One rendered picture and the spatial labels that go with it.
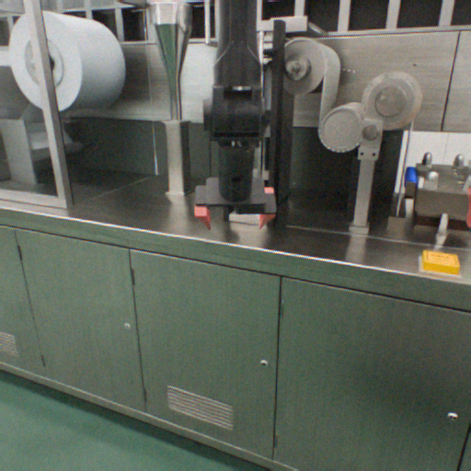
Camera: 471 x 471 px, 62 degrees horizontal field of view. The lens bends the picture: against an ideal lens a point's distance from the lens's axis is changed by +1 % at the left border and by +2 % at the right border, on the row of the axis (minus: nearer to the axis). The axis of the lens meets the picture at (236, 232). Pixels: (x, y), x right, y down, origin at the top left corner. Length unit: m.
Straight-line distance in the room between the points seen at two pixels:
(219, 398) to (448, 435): 0.65
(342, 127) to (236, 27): 0.69
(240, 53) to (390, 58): 0.99
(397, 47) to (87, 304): 1.35
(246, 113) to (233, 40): 0.09
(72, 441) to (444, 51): 1.90
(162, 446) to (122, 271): 0.73
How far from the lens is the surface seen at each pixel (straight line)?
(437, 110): 1.49
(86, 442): 1.80
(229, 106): 0.54
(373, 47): 1.49
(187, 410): 1.50
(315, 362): 1.16
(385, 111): 1.14
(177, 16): 1.42
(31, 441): 1.89
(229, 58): 0.54
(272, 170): 1.09
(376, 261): 0.98
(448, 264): 0.98
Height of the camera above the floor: 1.30
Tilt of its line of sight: 21 degrees down
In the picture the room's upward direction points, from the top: straight up
